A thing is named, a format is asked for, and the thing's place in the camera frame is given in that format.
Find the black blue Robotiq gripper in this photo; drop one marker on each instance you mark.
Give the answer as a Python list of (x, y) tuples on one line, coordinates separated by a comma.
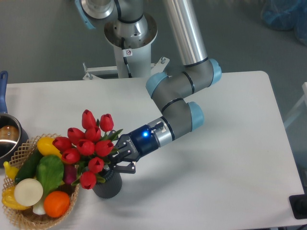
[(131, 147)]

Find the red tulip bouquet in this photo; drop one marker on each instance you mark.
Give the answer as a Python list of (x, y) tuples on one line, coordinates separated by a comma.
[(90, 149)]

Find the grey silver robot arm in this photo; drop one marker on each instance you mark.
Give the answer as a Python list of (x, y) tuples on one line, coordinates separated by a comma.
[(177, 116)]

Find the dark grey ribbed vase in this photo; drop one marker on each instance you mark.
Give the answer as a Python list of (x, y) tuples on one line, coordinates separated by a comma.
[(111, 187)]

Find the purple red radish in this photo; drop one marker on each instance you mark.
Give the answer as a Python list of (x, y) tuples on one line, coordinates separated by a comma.
[(70, 174)]

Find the green bok choy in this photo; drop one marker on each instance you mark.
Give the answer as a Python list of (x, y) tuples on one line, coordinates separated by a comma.
[(49, 173)]

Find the yellow squash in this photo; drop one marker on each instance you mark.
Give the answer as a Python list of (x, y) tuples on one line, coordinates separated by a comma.
[(54, 146)]

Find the orange fruit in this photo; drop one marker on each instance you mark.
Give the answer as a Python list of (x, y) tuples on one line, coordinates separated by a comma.
[(56, 204)]

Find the dark green cucumber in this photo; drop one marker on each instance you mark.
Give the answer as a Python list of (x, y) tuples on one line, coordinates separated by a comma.
[(28, 169)]

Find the white onion half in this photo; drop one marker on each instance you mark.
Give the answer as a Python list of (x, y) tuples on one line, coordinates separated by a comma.
[(28, 192)]

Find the yellow banana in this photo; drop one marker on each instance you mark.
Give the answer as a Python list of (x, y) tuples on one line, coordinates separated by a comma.
[(10, 171)]

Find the woven wicker basket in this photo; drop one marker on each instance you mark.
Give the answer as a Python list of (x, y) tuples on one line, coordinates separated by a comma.
[(26, 219)]

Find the yellow bell pepper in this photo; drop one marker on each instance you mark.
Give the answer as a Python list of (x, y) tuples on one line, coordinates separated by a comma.
[(9, 200)]

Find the black device at table edge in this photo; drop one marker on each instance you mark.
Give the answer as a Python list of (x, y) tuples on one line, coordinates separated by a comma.
[(299, 206)]

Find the blue plastic bag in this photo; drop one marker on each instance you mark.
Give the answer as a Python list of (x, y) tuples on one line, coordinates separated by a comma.
[(286, 15)]

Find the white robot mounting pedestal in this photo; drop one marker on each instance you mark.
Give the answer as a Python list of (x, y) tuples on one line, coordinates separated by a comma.
[(132, 46)]

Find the blue handled steel saucepan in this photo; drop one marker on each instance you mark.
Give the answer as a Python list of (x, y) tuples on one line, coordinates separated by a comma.
[(12, 134)]

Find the white frame at right edge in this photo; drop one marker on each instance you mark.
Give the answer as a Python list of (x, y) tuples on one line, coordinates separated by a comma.
[(297, 109)]

